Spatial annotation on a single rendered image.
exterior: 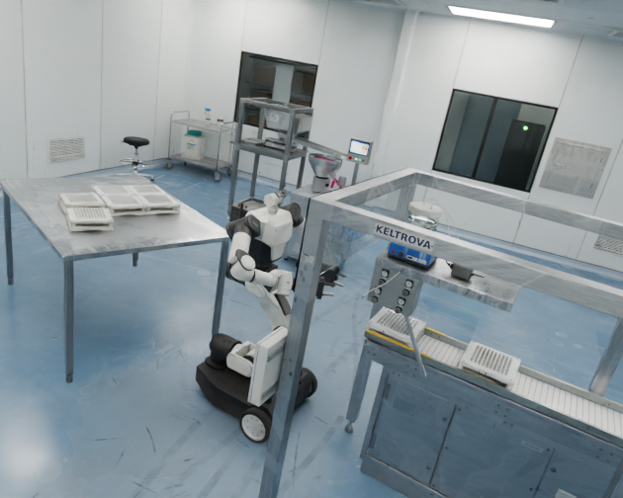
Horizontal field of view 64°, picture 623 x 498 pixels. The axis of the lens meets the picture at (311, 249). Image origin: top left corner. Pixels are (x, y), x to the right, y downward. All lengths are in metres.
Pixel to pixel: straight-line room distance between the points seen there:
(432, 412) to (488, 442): 0.28
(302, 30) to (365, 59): 1.08
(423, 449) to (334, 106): 5.97
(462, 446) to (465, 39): 5.84
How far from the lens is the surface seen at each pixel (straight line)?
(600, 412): 2.67
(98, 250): 3.09
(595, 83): 7.53
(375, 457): 2.95
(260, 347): 1.82
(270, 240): 2.67
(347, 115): 7.82
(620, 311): 1.52
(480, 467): 2.75
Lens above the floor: 2.07
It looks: 21 degrees down
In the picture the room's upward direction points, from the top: 10 degrees clockwise
